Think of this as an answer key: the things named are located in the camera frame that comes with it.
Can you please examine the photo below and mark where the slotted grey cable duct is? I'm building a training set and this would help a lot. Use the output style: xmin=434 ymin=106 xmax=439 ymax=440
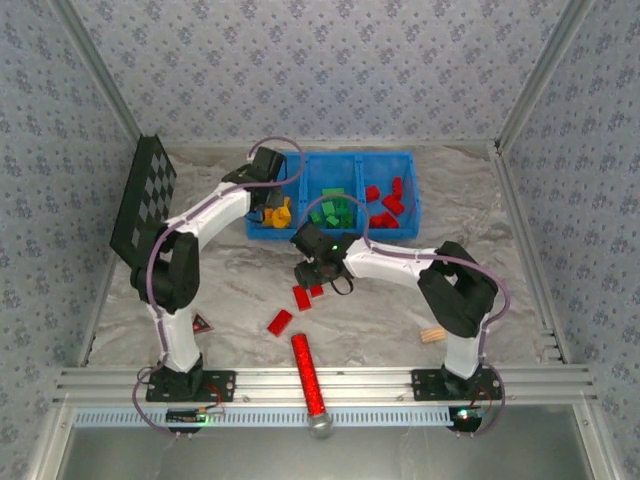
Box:
xmin=73 ymin=405 xmax=457 ymax=429

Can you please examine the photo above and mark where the aluminium table edge rail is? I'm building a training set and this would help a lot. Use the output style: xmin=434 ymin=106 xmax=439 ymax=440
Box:
xmin=159 ymin=138 xmax=501 ymax=150

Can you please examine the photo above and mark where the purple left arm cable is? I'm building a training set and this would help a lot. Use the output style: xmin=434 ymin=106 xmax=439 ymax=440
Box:
xmin=130 ymin=135 xmax=305 ymax=439

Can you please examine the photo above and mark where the aluminium frame post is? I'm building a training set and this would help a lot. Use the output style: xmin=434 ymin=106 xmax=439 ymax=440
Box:
xmin=49 ymin=0 xmax=145 ymax=147
xmin=498 ymin=0 xmax=597 ymax=147

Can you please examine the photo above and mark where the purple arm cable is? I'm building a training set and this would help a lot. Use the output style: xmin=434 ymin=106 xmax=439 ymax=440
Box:
xmin=303 ymin=194 xmax=511 ymax=437
xmin=130 ymin=135 xmax=305 ymax=439

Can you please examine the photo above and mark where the aluminium side rail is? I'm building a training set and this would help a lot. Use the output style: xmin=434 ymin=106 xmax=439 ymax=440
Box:
xmin=492 ymin=145 xmax=572 ymax=365
xmin=78 ymin=257 xmax=126 ymax=367

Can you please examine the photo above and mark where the red glitter toy microphone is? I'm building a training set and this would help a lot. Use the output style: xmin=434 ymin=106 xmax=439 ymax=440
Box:
xmin=290 ymin=333 xmax=336 ymax=441

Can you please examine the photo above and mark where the small green-lit circuit board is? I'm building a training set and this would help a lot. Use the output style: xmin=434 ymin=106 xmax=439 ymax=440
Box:
xmin=448 ymin=405 xmax=485 ymax=432
xmin=166 ymin=407 xmax=210 ymax=426

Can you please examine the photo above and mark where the grey metal panel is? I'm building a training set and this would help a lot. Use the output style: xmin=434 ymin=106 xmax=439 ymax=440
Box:
xmin=29 ymin=403 xmax=614 ymax=480

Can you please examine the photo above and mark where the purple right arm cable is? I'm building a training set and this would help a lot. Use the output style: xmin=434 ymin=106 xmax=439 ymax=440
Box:
xmin=303 ymin=194 xmax=511 ymax=437

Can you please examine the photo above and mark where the black grey checkerboard panel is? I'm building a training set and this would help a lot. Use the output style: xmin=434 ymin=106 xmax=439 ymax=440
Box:
xmin=108 ymin=133 xmax=179 ymax=274

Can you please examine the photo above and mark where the blue three-compartment plastic bin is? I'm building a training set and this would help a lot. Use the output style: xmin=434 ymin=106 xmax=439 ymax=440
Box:
xmin=244 ymin=149 xmax=423 ymax=241

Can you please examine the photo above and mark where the wide aluminium base rail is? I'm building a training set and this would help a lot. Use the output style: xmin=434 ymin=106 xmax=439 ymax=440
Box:
xmin=52 ymin=366 xmax=599 ymax=405

